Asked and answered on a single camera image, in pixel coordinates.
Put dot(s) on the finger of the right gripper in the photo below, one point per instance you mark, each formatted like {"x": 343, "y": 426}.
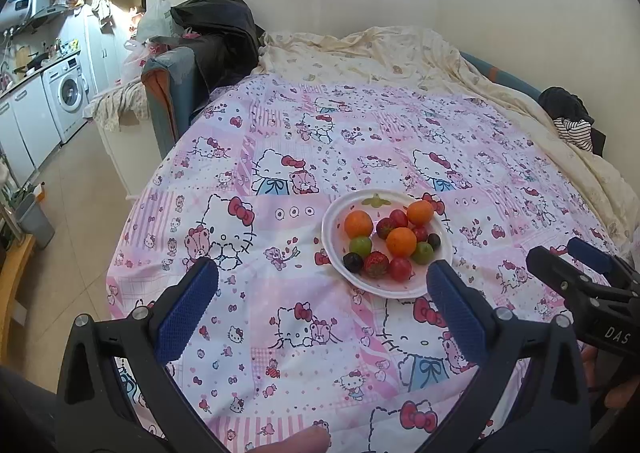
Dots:
{"x": 570, "y": 284}
{"x": 596, "y": 260}

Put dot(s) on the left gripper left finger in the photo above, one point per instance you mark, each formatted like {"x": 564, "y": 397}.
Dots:
{"x": 93, "y": 410}

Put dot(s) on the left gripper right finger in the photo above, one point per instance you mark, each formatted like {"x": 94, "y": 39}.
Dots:
{"x": 529, "y": 392}

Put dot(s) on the dark purple grape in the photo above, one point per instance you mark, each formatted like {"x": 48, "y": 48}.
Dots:
{"x": 434, "y": 241}
{"x": 353, "y": 262}

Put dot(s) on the red cherry tomato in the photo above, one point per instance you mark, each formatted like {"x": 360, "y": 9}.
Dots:
{"x": 421, "y": 233}
{"x": 400, "y": 269}
{"x": 399, "y": 218}

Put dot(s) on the large orange mandarin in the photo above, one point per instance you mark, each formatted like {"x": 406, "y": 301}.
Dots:
{"x": 358, "y": 223}

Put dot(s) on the left hand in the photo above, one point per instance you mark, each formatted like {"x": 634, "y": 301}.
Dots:
{"x": 314, "y": 439}

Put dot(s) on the striped black clothes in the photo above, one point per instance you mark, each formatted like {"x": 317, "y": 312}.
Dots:
{"x": 572, "y": 120}

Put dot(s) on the wooden chair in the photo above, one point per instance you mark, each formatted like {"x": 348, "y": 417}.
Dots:
{"x": 12, "y": 271}

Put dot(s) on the grey trash bin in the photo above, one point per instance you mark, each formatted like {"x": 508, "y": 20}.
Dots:
{"x": 32, "y": 220}

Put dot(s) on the hello kitty pink bedsheet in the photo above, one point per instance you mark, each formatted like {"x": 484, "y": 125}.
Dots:
{"x": 322, "y": 207}

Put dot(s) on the cream floral blanket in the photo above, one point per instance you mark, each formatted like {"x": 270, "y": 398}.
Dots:
{"x": 418, "y": 58}

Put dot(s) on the white kitchen cabinet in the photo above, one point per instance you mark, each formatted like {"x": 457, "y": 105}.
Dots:
{"x": 28, "y": 132}

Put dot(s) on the white washing machine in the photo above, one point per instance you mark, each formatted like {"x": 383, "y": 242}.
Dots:
{"x": 67, "y": 94}

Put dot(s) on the teal sofa armrest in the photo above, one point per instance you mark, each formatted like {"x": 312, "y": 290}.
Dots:
{"x": 176, "y": 91}

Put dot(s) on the white plastic bag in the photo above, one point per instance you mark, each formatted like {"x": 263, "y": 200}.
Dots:
{"x": 155, "y": 22}

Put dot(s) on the black clothing pile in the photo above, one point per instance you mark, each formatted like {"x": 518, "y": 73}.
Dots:
{"x": 227, "y": 42}

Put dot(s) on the white microwave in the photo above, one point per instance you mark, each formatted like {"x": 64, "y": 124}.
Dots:
{"x": 16, "y": 13}

